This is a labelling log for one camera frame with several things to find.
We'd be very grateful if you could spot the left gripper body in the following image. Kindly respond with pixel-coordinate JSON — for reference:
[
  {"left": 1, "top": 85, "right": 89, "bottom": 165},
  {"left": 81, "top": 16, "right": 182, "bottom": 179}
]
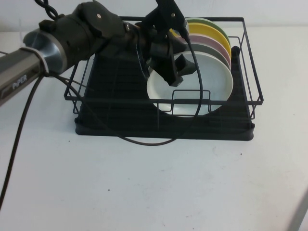
[{"left": 125, "top": 22, "right": 186, "bottom": 53}]

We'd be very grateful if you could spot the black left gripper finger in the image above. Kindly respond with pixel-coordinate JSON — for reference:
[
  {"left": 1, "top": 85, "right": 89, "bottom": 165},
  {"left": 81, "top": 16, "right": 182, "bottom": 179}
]
[
  {"left": 150, "top": 41, "right": 184, "bottom": 87},
  {"left": 176, "top": 53, "right": 195, "bottom": 76}
]

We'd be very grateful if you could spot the white plate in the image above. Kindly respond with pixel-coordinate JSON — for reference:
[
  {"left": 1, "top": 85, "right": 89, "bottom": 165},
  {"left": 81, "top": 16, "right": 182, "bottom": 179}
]
[{"left": 146, "top": 51, "right": 233, "bottom": 118}]

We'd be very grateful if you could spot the grey plate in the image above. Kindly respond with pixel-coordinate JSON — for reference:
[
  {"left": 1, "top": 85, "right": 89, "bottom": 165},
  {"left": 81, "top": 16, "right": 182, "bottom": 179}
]
[{"left": 190, "top": 43, "right": 231, "bottom": 70}]

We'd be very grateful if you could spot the pink plate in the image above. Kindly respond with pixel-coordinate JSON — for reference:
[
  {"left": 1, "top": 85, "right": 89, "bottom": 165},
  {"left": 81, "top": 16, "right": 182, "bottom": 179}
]
[{"left": 189, "top": 34, "right": 231, "bottom": 68}]

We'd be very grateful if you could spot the yellow plate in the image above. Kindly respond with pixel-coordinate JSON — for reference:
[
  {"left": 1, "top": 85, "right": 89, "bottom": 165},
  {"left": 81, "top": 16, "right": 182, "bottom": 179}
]
[{"left": 169, "top": 23, "right": 231, "bottom": 49}]

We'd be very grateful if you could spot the green plate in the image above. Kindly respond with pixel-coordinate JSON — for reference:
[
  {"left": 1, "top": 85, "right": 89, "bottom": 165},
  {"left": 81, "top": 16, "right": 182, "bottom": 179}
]
[{"left": 186, "top": 17, "right": 228, "bottom": 41}]

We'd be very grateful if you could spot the black plastic drip tray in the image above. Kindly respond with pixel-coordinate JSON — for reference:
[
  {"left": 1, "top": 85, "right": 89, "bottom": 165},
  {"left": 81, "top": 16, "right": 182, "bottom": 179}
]
[{"left": 75, "top": 45, "right": 255, "bottom": 142}]

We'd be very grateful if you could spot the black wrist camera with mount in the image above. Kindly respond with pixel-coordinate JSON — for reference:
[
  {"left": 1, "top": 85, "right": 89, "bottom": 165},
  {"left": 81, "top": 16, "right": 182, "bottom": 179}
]
[{"left": 141, "top": 0, "right": 190, "bottom": 43}]

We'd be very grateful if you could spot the black wire dish rack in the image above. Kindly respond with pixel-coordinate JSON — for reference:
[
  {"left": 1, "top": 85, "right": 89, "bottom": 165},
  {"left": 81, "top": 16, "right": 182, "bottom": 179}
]
[{"left": 64, "top": 16, "right": 265, "bottom": 126}]

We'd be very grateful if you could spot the black camera cable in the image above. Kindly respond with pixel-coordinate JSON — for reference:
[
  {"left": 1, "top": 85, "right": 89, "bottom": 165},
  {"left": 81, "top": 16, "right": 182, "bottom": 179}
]
[{"left": 0, "top": 28, "right": 202, "bottom": 200}]

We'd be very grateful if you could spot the black twisted cable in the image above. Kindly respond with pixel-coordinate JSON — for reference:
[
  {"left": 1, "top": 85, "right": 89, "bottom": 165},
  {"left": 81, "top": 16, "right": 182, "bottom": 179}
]
[{"left": 35, "top": 0, "right": 61, "bottom": 20}]

